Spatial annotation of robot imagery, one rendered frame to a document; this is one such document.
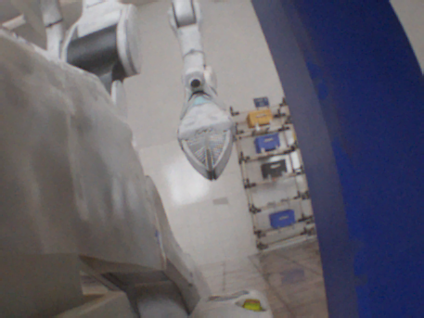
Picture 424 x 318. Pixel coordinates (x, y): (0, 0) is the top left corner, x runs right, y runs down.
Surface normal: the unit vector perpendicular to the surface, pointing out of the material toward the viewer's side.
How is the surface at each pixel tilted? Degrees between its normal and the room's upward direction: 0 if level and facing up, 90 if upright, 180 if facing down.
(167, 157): 90
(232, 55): 90
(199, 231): 90
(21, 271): 96
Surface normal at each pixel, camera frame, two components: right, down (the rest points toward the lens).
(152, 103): -0.01, -0.18
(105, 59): 0.07, 0.40
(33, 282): 0.98, -0.14
